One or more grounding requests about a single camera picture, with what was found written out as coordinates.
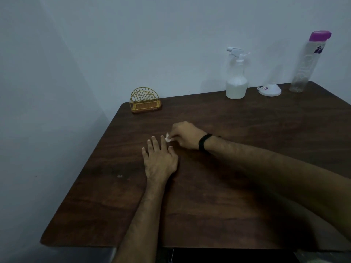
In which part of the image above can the person's right hand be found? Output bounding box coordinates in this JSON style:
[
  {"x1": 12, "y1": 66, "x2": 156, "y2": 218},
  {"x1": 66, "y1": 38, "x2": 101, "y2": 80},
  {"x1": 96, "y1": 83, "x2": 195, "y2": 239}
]
[{"x1": 167, "y1": 121, "x2": 208, "y2": 150}]

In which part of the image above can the person's left hand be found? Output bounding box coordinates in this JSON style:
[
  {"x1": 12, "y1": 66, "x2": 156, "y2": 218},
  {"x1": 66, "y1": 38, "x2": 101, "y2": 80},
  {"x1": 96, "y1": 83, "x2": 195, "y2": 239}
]
[{"x1": 141, "y1": 136, "x2": 179, "y2": 185}]

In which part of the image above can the white spray bottle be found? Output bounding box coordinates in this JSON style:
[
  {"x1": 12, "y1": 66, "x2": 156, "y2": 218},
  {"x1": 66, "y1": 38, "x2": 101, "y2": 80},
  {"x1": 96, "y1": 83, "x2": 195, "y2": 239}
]
[{"x1": 226, "y1": 58, "x2": 249, "y2": 100}]

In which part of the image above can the white plastic funnel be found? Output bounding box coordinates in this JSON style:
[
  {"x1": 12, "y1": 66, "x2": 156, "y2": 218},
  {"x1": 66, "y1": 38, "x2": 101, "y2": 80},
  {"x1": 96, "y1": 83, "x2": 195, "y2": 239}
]
[{"x1": 257, "y1": 65, "x2": 282, "y2": 97}]

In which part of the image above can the white trigger sprayer head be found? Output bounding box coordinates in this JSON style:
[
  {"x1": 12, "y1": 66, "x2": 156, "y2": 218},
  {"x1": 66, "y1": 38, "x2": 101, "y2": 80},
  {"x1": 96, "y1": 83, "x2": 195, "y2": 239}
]
[{"x1": 226, "y1": 46, "x2": 251, "y2": 63}]

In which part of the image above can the clear water bottle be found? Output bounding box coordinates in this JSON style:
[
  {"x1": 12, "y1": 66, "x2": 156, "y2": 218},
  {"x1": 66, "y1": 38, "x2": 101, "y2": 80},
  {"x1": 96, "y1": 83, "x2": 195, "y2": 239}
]
[{"x1": 288, "y1": 38, "x2": 327, "y2": 93}]

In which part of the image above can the purple bottle cap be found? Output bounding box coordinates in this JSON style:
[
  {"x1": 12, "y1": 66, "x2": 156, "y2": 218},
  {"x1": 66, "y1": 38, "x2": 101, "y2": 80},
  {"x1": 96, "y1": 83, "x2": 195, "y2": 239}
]
[{"x1": 309, "y1": 30, "x2": 332, "y2": 42}]

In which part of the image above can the person's left forearm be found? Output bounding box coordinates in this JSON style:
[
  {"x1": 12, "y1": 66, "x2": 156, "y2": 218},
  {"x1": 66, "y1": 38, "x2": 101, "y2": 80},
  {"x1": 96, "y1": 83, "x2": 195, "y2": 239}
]
[{"x1": 111, "y1": 178, "x2": 168, "y2": 263}]

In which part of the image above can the person's right forearm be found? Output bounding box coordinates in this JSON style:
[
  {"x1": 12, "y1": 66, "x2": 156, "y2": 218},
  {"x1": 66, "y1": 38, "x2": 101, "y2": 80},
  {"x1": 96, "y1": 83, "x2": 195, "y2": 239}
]
[{"x1": 205, "y1": 137, "x2": 351, "y2": 243}]

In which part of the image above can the black wristband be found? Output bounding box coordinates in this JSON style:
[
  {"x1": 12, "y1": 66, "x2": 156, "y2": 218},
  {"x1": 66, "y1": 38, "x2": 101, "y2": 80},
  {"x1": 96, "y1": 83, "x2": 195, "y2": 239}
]
[{"x1": 198, "y1": 133, "x2": 222, "y2": 153}]

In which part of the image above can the dark wooden table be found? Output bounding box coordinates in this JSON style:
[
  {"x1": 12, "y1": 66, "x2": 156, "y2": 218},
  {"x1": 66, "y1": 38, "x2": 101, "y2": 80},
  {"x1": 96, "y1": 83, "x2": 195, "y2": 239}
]
[{"x1": 40, "y1": 81, "x2": 351, "y2": 251}]

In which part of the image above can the gold wire napkin holder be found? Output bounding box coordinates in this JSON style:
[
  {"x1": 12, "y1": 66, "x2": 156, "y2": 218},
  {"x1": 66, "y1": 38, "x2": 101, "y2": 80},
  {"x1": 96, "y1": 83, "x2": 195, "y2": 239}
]
[{"x1": 129, "y1": 87, "x2": 162, "y2": 114}]

